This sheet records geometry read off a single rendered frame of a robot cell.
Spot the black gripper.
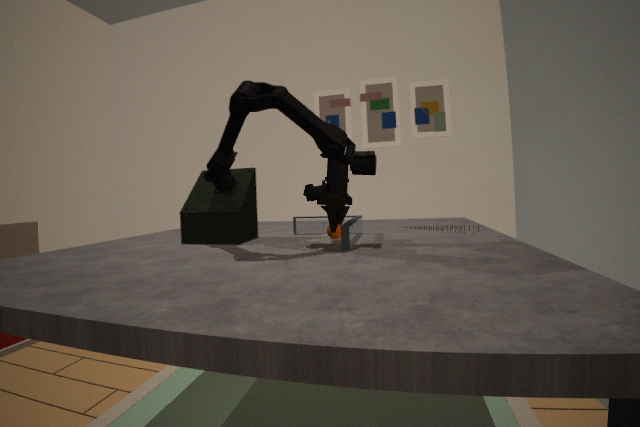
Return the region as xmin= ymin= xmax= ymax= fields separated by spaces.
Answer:
xmin=317 ymin=173 xmax=352 ymax=233

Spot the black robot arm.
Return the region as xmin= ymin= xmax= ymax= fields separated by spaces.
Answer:
xmin=204 ymin=80 xmax=377 ymax=195

